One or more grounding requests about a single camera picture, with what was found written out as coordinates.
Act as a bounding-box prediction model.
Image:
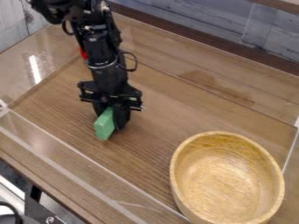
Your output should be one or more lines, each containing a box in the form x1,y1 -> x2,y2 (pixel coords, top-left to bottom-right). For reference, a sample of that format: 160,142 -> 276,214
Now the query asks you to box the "brown wooden bowl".
169,131 -> 285,224

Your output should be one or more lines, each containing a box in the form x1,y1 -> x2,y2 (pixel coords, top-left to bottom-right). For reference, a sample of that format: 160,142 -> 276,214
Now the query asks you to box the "red plush strawberry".
78,47 -> 88,60

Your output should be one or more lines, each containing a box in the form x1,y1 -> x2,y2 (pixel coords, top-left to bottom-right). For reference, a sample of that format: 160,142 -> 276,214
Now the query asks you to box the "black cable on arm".
117,50 -> 139,73

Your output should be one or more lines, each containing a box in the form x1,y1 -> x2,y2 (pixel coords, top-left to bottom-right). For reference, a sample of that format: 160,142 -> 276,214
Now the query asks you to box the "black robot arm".
26,0 -> 143,130

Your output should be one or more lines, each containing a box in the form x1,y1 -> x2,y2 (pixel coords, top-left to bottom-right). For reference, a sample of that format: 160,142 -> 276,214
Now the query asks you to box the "black table leg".
29,185 -> 42,202

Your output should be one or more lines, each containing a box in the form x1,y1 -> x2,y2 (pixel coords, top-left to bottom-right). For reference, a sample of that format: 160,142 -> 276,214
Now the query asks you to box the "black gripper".
77,62 -> 143,130

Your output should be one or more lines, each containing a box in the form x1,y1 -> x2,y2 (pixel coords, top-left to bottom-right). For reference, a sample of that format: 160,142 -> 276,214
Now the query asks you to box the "black cable under table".
0,200 -> 24,224

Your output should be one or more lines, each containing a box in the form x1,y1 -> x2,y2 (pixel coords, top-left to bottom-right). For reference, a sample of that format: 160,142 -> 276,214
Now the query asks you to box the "green rectangular block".
93,107 -> 116,140

